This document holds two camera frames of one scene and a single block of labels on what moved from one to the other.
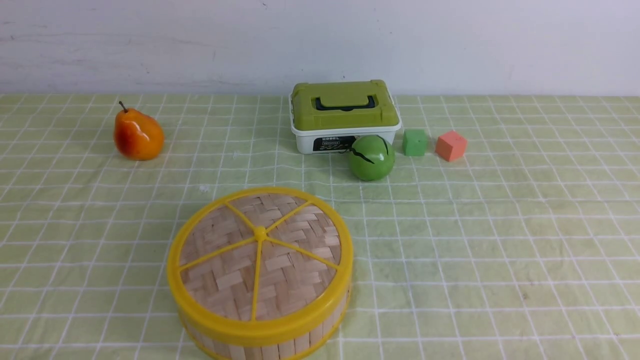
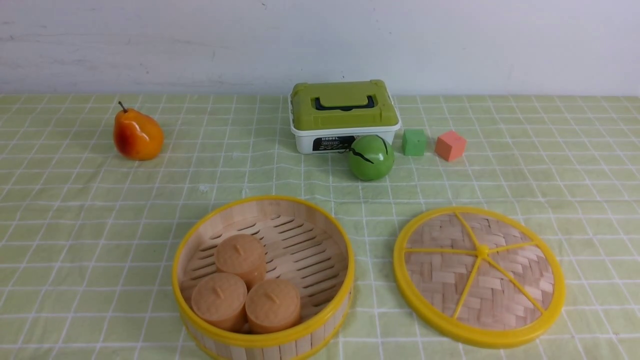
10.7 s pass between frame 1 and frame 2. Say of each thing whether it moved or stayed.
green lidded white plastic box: stayed
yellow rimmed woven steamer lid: moved
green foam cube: stayed
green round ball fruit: stayed
